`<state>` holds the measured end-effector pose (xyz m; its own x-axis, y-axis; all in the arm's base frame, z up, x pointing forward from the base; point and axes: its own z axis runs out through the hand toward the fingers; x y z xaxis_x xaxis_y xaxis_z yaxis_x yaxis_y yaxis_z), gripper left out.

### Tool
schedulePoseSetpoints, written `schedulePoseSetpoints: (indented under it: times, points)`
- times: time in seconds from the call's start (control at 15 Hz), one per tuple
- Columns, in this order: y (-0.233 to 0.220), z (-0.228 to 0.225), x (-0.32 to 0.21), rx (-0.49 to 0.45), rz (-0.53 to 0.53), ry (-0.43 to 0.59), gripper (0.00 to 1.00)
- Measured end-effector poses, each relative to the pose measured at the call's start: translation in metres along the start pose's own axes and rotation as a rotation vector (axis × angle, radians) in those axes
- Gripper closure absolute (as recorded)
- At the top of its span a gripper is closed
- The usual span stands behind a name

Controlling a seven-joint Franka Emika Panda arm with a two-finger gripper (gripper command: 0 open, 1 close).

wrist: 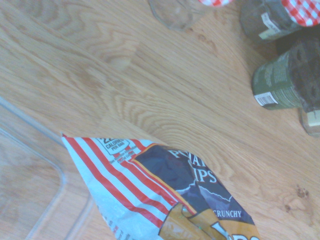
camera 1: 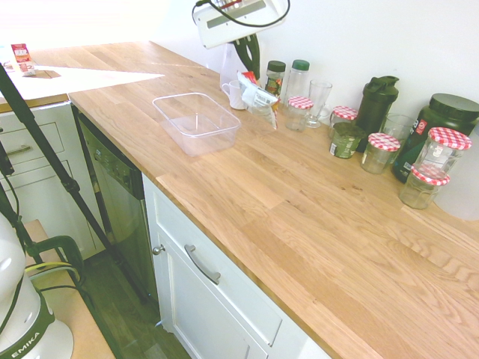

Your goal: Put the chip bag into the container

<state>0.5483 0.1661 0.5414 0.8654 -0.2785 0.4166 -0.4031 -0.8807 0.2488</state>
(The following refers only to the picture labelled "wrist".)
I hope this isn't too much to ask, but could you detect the small jar beige label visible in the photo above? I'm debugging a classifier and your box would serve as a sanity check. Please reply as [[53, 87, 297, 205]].
[[298, 107, 320, 138]]

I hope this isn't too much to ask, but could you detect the dark-filled jar checkered lid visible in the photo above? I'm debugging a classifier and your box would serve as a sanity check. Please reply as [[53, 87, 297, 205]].
[[239, 0, 320, 44]]

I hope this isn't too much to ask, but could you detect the clear plastic container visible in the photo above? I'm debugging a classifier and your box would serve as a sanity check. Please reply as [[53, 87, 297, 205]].
[[0, 96, 95, 240]]

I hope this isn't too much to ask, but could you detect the green label spice jar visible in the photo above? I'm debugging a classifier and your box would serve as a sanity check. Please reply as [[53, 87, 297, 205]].
[[250, 37, 320, 111]]

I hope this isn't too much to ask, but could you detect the empty glass jar checkered lid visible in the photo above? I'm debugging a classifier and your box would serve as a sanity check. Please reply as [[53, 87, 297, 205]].
[[147, 0, 235, 32]]

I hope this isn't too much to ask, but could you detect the striped potato chip bag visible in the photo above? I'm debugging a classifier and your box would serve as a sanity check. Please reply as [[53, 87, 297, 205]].
[[61, 133, 262, 240]]

